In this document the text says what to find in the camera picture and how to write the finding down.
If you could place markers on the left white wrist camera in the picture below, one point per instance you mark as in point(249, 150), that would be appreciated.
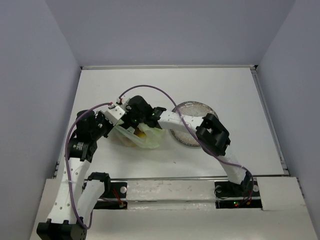
point(114, 113)

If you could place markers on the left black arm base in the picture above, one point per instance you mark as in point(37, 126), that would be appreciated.
point(115, 198)

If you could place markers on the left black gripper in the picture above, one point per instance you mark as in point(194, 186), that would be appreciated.
point(101, 116)

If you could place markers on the speckled ceramic plate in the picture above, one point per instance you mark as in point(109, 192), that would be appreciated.
point(194, 109)

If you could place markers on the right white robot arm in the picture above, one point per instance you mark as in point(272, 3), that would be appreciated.
point(208, 131)

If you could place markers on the yellow fake mango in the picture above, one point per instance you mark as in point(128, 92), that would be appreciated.
point(140, 135)

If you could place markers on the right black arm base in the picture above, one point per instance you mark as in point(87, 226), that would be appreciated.
point(231, 198)

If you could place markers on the aluminium table frame rail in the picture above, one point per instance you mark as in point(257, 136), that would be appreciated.
point(136, 67)

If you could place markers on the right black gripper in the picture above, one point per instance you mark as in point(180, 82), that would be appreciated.
point(126, 120)

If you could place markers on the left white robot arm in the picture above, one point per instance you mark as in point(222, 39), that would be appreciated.
point(71, 215)

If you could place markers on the light green plastic bag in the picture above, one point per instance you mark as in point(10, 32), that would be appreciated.
point(154, 137)

